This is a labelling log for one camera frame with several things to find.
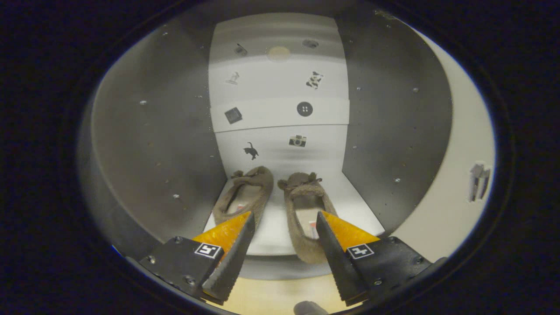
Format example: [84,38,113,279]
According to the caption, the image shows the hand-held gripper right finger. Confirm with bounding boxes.
[316,210,447,307]

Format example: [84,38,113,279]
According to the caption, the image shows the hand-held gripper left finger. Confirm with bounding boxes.
[139,211,256,306]

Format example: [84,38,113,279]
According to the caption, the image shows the brown fuzzy slipper shoe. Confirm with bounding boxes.
[277,172,340,264]
[213,165,274,228]

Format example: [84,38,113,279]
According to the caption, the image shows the grey shoe cabinet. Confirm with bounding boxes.
[77,9,453,280]

